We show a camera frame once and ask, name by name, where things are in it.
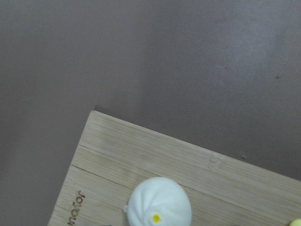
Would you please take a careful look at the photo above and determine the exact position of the white steamed bun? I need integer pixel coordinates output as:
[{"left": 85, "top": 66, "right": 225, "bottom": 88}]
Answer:
[{"left": 124, "top": 177, "right": 192, "bottom": 226}]

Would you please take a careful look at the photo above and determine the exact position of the bamboo cutting board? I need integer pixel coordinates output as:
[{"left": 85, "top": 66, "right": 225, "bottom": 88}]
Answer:
[{"left": 49, "top": 111, "right": 301, "bottom": 226}]

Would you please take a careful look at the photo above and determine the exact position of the yellow plastic knife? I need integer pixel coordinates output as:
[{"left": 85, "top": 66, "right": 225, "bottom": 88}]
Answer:
[{"left": 288, "top": 218, "right": 301, "bottom": 226}]

